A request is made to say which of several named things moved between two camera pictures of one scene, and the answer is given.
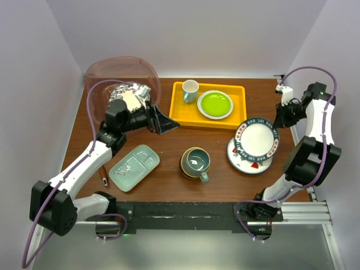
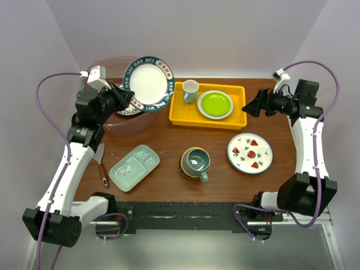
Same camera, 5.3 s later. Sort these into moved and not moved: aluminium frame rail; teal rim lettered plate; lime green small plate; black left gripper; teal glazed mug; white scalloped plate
Moved: black left gripper; teal rim lettered plate
Not moved: white scalloped plate; teal glazed mug; lime green small plate; aluminium frame rail
